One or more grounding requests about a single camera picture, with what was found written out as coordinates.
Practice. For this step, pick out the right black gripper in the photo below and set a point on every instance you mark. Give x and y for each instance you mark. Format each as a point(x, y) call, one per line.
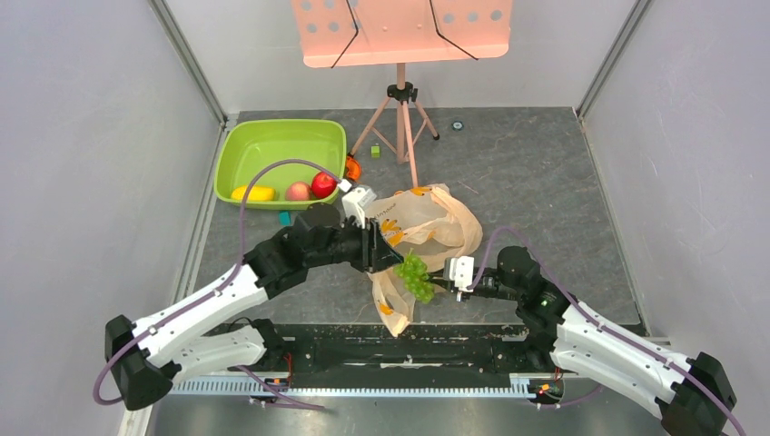
point(459, 292)

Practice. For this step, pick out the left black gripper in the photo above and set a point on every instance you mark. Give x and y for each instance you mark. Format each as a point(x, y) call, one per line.
point(376, 253)

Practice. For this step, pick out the green fake grapes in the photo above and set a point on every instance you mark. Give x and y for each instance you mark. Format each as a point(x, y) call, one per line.
point(414, 274)

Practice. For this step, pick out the translucent orange plastic bag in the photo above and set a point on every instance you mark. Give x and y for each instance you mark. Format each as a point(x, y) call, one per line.
point(433, 224)

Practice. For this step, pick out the red fake fruit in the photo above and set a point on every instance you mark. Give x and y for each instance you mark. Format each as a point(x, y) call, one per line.
point(323, 185)

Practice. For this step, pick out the pink fake peach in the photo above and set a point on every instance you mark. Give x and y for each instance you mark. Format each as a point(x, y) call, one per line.
point(298, 192)

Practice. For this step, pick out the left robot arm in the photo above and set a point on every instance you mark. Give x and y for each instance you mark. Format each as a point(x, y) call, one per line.
point(148, 357)

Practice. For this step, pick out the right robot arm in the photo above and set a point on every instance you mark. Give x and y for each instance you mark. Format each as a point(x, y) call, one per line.
point(690, 396)

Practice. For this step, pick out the orange toy by basin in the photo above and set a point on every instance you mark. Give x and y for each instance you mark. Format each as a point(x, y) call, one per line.
point(352, 169)

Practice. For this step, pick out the green plastic basin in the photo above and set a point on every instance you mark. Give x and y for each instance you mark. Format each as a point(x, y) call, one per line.
point(251, 146)

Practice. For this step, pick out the pink music stand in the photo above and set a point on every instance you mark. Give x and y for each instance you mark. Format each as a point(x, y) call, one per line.
point(364, 33)

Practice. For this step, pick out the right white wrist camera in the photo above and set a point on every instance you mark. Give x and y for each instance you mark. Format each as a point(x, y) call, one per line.
point(459, 274)

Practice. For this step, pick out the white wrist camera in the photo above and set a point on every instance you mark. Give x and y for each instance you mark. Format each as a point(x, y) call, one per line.
point(356, 199)
point(459, 274)

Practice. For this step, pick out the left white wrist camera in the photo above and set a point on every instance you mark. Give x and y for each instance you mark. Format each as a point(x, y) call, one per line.
point(356, 199)

